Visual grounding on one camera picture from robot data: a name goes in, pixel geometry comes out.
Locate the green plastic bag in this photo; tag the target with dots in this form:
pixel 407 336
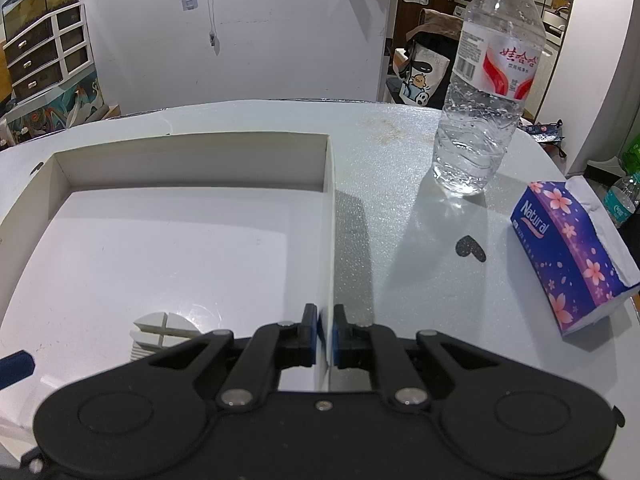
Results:
pixel 632 152

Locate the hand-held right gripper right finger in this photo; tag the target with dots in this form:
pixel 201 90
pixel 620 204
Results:
pixel 337 342

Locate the painted colourful panel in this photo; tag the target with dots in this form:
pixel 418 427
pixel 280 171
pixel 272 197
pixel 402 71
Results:
pixel 55 107

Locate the cartoon print tote bag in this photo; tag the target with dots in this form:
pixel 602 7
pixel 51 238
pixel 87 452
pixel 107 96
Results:
pixel 420 77

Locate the shallow white cardboard box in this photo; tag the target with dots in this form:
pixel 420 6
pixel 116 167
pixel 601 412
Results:
pixel 175 240

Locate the white drawer cabinet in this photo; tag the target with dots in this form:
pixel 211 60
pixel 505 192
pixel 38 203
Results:
pixel 45 55

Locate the blue printed packet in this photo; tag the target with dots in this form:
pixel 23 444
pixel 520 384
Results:
pixel 542 131

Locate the purple floral tissue pack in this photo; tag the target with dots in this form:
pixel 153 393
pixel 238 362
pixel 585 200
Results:
pixel 565 240

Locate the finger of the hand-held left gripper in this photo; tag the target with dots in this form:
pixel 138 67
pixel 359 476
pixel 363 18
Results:
pixel 15 369

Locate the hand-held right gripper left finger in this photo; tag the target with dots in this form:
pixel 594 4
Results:
pixel 311 340

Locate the black heart-shaped sticker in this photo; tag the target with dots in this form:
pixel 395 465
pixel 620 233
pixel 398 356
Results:
pixel 469 249

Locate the green label water bottle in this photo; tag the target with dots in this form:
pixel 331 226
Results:
pixel 622 200

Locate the brown cloth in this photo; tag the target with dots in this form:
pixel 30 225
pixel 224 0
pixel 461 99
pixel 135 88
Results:
pixel 440 22

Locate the clear plastic water bottle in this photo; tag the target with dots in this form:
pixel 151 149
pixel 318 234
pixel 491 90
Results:
pixel 480 110

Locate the white round slotted holder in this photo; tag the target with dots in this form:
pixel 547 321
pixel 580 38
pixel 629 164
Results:
pixel 160 330

